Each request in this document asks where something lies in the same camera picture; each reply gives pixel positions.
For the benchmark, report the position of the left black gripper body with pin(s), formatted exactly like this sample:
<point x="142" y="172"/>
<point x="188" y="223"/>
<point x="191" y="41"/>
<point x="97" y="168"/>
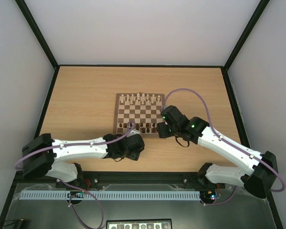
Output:
<point x="133" y="156"/>

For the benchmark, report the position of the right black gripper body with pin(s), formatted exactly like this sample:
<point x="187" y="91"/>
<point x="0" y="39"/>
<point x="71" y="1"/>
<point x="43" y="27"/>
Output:
<point x="161" y="130"/>

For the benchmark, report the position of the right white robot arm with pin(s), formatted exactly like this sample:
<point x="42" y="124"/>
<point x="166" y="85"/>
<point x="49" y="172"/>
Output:
<point x="245" y="159"/>

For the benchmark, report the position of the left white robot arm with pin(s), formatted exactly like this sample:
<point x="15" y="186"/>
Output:
<point x="48" y="157"/>

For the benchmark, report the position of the wooden chess board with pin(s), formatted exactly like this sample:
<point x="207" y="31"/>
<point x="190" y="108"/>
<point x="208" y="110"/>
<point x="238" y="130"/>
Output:
<point x="136" y="114"/>

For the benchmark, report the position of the white chess pieces row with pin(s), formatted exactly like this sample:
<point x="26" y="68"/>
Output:
<point x="140" y="99"/>

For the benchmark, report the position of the black aluminium frame rail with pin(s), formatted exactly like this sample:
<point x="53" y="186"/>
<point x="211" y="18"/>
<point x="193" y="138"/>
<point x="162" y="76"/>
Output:
<point x="143" y="177"/>

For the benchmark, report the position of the white slotted cable duct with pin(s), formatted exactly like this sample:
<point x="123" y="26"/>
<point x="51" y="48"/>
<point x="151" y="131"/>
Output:
<point x="110" y="195"/>

